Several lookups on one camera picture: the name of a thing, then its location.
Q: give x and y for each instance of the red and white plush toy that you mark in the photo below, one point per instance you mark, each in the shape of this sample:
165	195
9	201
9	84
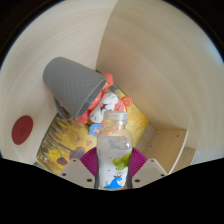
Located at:
105	108

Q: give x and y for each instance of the grey ribbed mug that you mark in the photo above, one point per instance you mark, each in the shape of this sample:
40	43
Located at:
71	85

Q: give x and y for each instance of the clear plastic drink bottle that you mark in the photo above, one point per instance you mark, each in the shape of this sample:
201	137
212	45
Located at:
113	156

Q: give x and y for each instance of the yellow poppy flower painting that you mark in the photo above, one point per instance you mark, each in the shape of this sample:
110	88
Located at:
65	140

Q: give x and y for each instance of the flat round red coaster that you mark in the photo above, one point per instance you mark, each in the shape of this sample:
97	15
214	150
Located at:
22	130

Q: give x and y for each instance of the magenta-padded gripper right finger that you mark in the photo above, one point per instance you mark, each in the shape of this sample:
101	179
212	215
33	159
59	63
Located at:
150	170

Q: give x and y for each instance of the light wood shelf unit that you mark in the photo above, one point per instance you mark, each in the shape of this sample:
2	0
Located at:
166	146

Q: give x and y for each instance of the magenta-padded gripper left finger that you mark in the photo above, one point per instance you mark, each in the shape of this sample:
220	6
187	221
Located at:
76	170

